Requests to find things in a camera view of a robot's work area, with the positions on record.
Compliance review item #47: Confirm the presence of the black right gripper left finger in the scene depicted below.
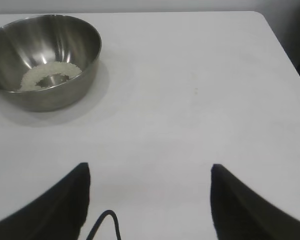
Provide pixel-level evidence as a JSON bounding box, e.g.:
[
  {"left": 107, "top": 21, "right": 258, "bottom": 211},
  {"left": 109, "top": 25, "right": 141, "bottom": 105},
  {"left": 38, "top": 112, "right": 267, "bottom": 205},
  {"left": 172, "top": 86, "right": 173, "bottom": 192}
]
[{"left": 0, "top": 162, "right": 92, "bottom": 240}]

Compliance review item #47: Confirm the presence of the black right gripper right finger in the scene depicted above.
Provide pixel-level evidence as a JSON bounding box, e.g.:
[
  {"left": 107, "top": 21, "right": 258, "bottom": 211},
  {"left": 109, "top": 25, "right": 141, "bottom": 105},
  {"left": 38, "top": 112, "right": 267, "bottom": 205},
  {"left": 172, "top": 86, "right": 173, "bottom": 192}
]
[{"left": 210, "top": 163, "right": 300, "bottom": 240}]

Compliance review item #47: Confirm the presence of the white uncooked rice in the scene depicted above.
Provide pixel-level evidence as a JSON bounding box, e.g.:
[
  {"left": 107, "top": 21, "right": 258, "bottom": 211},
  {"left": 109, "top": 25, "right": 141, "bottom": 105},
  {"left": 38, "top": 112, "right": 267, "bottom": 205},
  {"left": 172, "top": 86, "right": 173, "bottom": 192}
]
[{"left": 16, "top": 62, "right": 83, "bottom": 92}]

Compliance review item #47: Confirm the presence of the stainless steel mixing bowl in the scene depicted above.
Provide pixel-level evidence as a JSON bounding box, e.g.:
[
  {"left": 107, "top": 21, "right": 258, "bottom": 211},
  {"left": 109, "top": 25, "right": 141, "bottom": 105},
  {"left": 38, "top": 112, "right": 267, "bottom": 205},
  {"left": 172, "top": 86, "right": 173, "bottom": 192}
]
[{"left": 0, "top": 14, "right": 103, "bottom": 113}]

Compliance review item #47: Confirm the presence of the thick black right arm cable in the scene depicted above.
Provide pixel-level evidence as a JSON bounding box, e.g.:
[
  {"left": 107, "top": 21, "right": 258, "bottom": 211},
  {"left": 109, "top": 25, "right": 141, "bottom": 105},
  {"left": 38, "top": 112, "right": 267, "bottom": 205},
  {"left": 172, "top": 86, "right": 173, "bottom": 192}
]
[{"left": 86, "top": 209, "right": 123, "bottom": 240}]

